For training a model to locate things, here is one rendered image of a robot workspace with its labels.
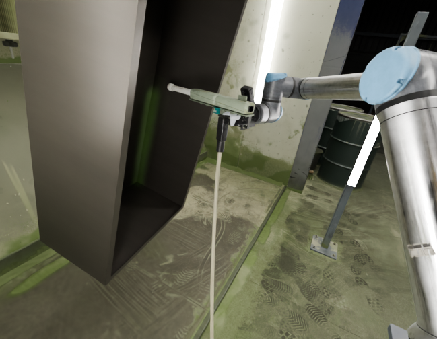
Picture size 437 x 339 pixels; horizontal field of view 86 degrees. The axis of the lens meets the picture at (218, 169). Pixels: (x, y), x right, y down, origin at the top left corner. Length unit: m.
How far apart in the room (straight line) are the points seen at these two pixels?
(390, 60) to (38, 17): 0.78
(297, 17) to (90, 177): 2.32
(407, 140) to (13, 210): 1.84
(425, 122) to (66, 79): 0.79
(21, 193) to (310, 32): 2.59
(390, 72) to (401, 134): 0.13
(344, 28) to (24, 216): 2.79
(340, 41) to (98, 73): 2.23
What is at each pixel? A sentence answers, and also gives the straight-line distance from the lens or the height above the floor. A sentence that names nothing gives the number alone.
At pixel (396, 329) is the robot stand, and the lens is 0.99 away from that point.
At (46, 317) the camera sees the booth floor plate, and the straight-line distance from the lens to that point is 1.61.
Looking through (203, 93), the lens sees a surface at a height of 1.17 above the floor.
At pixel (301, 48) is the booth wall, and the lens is 2.62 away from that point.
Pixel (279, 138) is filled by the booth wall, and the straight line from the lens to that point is 2.71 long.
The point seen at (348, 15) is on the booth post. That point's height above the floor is 1.75.
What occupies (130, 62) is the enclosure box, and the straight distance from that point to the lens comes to 0.58.
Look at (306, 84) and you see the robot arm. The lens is 1.09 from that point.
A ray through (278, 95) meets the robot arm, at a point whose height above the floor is 1.18.
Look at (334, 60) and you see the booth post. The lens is 2.57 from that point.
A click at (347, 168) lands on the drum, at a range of 3.21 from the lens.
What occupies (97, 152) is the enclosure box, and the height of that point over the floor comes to 1.03.
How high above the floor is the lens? 1.30
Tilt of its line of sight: 25 degrees down
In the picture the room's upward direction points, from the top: 8 degrees clockwise
